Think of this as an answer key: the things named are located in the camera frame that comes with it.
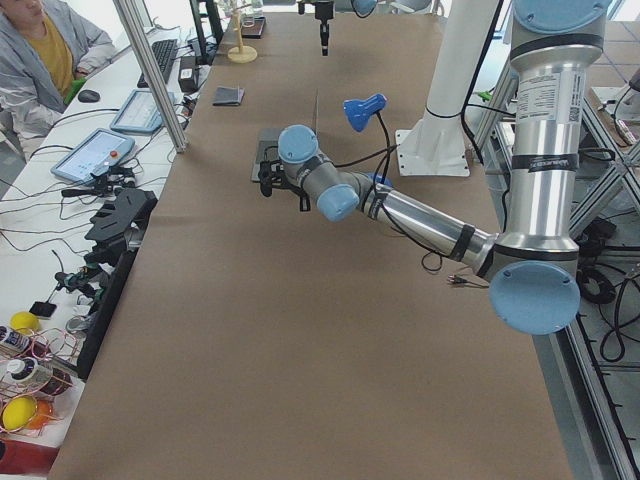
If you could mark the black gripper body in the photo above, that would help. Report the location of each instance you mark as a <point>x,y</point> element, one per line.
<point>278,176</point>
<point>323,20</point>

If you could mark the grey laptop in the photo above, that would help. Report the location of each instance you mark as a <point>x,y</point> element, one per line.
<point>267,147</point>

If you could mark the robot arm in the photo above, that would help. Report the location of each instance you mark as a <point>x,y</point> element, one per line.
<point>530,264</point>
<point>362,8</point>

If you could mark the black tray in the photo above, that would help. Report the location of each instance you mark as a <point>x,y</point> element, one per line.
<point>253,28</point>

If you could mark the wooden mug tree stand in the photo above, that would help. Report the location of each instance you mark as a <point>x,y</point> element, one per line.
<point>242,53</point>

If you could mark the blue desk lamp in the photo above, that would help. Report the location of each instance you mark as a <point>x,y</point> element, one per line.
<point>358,113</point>

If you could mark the folded grey cloth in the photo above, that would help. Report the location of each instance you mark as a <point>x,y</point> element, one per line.
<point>228,96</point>

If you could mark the black keyboard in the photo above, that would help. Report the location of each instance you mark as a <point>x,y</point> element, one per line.
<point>164,52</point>

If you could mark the far teach pendant tablet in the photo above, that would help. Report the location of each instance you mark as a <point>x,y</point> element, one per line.
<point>139,114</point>

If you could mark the teach pendant tablet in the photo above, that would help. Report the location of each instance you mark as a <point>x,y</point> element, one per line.
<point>139,114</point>
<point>101,150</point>

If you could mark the near teach pendant tablet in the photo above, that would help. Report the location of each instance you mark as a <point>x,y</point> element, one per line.
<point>101,150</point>

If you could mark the black computer mouse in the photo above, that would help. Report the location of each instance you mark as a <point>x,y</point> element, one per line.
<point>88,96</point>

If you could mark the seated person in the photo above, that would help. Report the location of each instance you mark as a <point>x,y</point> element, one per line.
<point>45,47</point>

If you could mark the yellow ball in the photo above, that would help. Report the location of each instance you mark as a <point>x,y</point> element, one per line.
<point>25,322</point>

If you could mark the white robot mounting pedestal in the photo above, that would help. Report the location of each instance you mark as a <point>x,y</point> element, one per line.
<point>435,146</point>

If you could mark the aluminium frame post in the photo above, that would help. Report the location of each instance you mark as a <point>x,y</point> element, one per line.
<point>131,21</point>

